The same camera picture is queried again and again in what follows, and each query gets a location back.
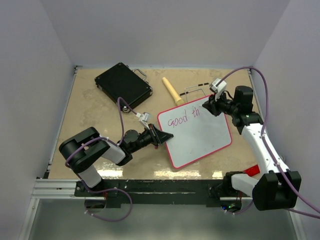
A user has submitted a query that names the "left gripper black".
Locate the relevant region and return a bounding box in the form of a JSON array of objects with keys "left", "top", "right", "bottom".
[{"left": 129, "top": 123, "right": 173, "bottom": 154}]

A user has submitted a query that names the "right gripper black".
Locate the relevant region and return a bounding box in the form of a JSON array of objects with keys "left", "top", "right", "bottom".
[{"left": 203, "top": 89, "right": 239, "bottom": 117}]

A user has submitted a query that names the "whiteboard with pink frame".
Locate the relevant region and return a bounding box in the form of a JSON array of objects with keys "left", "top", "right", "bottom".
[{"left": 157, "top": 96, "right": 232, "bottom": 169}]

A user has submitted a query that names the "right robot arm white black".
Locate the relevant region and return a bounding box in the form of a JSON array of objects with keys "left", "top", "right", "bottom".
[{"left": 202, "top": 84, "right": 302, "bottom": 211}]

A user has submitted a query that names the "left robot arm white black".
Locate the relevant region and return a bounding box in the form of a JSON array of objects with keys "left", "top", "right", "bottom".
[{"left": 58, "top": 123, "right": 167, "bottom": 196}]

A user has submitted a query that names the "black hard case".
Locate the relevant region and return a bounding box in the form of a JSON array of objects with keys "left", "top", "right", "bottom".
[{"left": 94, "top": 62, "right": 153, "bottom": 113}]

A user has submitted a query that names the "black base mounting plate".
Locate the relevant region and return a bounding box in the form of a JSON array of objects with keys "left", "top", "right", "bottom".
[{"left": 74, "top": 179, "right": 246, "bottom": 212}]

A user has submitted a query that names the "red cylindrical eraser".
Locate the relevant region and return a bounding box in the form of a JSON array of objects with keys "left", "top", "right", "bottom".
[{"left": 243, "top": 164, "right": 260, "bottom": 177}]

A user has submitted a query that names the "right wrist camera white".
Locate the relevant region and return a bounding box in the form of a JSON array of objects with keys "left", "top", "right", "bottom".
[{"left": 209, "top": 78, "right": 227, "bottom": 99}]

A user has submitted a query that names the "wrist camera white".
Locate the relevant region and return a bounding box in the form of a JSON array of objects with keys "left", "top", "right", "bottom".
[
  {"left": 138, "top": 112, "right": 151, "bottom": 129},
  {"left": 209, "top": 78, "right": 227, "bottom": 99}
]

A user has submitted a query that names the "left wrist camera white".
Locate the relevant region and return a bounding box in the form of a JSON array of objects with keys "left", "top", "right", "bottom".
[{"left": 138, "top": 112, "right": 151, "bottom": 129}]

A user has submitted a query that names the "wire whiteboard stand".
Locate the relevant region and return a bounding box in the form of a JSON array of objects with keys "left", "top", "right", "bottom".
[{"left": 179, "top": 82, "right": 209, "bottom": 103}]

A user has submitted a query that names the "beige wooden handle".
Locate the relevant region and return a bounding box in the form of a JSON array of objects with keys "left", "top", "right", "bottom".
[{"left": 162, "top": 77, "right": 185, "bottom": 106}]

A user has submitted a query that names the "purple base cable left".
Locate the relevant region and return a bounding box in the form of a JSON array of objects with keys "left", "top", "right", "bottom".
[{"left": 83, "top": 187, "right": 133, "bottom": 222}]

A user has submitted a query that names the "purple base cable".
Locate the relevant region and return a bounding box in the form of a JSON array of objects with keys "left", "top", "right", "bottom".
[
  {"left": 83, "top": 187, "right": 133, "bottom": 222},
  {"left": 224, "top": 198, "right": 256, "bottom": 216}
]

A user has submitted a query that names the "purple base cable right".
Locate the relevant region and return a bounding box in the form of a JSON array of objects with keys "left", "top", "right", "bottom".
[{"left": 224, "top": 198, "right": 256, "bottom": 216}]

